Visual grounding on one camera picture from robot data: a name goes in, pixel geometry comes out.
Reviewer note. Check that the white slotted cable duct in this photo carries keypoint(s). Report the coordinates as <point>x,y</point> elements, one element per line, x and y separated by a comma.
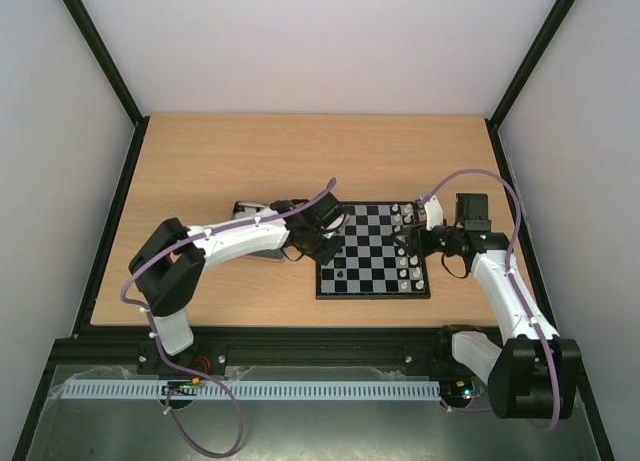
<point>254,390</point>

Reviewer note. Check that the black white chessboard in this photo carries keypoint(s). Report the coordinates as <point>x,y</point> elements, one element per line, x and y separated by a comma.
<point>370,271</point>

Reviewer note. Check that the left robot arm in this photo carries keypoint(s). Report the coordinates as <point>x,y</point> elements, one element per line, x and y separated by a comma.
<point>167,268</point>

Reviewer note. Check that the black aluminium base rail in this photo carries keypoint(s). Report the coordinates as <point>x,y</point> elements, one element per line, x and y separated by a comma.
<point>413,351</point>

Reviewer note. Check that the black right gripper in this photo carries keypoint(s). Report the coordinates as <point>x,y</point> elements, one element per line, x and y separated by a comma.
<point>417,236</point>

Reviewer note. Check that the metal tray wooden rim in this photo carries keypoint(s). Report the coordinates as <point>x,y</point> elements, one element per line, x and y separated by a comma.
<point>246,209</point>

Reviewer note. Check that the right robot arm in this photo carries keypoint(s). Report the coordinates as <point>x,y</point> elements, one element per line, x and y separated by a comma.
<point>533,373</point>

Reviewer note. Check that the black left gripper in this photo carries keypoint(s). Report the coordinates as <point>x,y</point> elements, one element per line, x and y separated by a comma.
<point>324,256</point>

